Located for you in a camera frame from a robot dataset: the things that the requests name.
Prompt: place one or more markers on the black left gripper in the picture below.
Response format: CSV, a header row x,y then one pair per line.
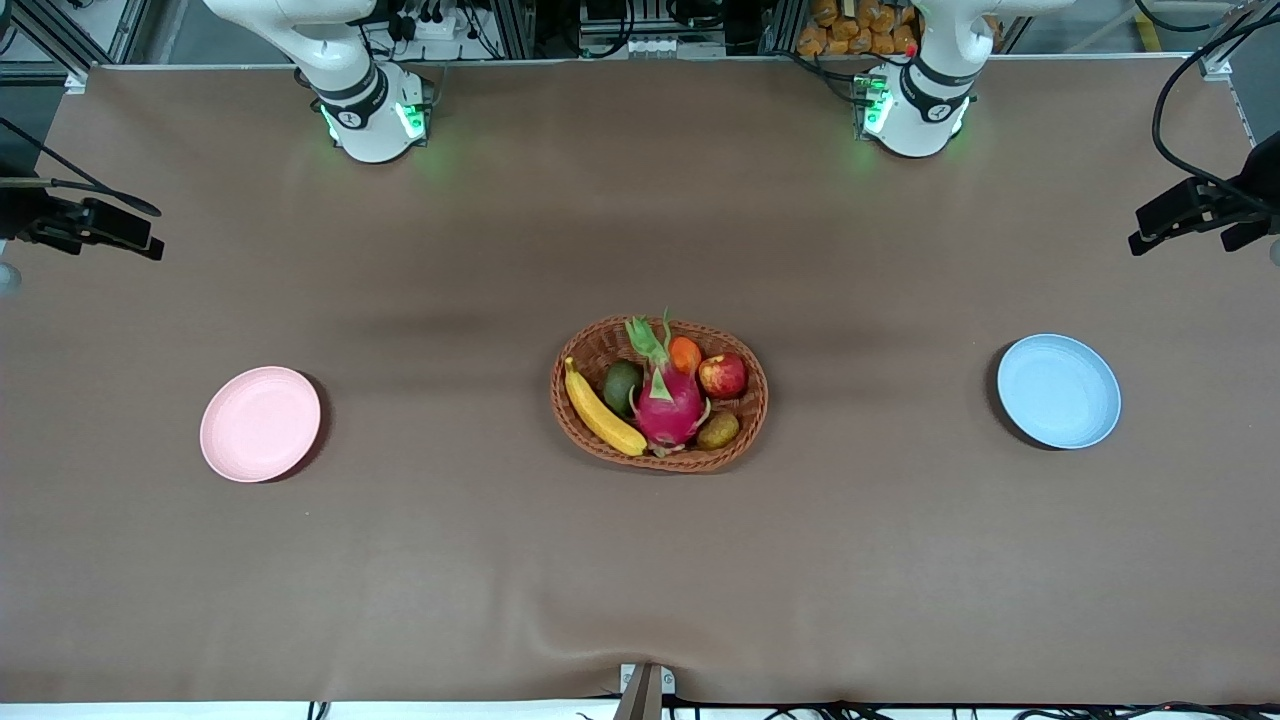
x,y
1262,177

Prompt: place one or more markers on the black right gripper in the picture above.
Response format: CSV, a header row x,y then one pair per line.
x,y
20,212

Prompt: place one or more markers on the red apple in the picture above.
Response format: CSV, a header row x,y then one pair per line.
x,y
723,376

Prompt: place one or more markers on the yellow banana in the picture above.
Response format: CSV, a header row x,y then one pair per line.
x,y
600,415

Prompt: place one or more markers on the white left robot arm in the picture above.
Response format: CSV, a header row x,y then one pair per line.
x,y
920,130

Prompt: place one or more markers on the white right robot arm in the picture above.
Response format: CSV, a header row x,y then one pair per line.
x,y
370,130

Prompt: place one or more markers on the light blue plate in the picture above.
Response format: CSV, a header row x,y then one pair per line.
x,y
1058,392

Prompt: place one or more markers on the pink plate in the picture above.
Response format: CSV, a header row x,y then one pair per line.
x,y
260,425

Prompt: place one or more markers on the bag of orange snacks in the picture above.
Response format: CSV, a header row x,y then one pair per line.
x,y
850,30

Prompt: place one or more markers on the white power strip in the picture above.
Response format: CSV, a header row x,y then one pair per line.
x,y
435,28

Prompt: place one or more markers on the small orange tangerine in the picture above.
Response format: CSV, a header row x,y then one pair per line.
x,y
686,355

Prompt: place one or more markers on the brown wicker basket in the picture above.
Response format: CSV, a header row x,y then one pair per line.
x,y
600,345

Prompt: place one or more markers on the white connector box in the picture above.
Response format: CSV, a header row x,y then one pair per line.
x,y
675,47

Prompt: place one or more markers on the pink dragon fruit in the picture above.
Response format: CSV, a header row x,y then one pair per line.
x,y
668,410

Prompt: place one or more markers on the green avocado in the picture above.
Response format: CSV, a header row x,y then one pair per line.
x,y
620,385

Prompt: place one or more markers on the brown tablecloth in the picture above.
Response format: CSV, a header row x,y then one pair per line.
x,y
640,560

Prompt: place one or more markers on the aluminium frame strut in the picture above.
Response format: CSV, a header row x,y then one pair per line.
x,y
125,30
1240,35

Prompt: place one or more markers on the black frame post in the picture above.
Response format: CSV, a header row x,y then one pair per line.
x,y
512,30

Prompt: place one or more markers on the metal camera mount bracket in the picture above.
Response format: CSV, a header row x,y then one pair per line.
x,y
645,695

